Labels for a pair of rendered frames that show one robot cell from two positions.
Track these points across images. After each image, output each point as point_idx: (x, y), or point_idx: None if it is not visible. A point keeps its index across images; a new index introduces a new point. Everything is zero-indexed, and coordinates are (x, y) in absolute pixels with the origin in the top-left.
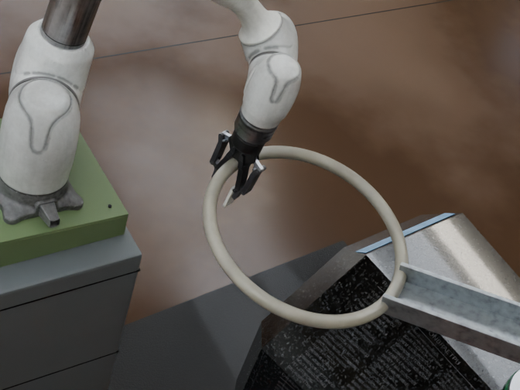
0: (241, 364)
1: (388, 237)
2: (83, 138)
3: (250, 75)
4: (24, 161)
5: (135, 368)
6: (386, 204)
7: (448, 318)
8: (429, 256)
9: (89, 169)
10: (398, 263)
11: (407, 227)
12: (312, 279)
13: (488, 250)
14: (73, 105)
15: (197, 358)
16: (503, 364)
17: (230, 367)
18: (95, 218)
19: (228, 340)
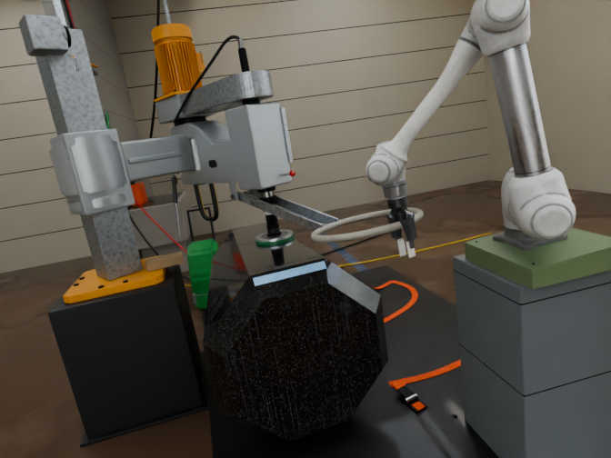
0: (365, 453)
1: (302, 273)
2: (508, 260)
3: None
4: None
5: (445, 450)
6: (314, 234)
7: (315, 210)
8: (288, 261)
9: (495, 250)
10: (321, 228)
11: (284, 283)
12: (347, 292)
13: (250, 266)
14: (506, 173)
15: (397, 457)
16: (283, 243)
17: (373, 451)
18: (483, 237)
19: None
